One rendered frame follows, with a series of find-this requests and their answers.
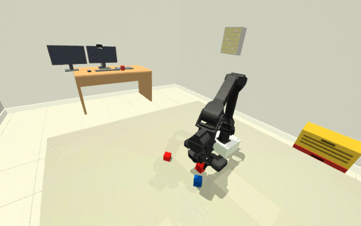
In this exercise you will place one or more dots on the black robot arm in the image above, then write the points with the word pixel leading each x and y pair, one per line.
pixel 216 118

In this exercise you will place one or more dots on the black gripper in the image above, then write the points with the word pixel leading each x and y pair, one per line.
pixel 217 162

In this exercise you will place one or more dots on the blue cube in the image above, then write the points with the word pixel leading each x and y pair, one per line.
pixel 197 181

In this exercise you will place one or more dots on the red cube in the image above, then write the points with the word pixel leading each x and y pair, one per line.
pixel 199 167
pixel 167 156

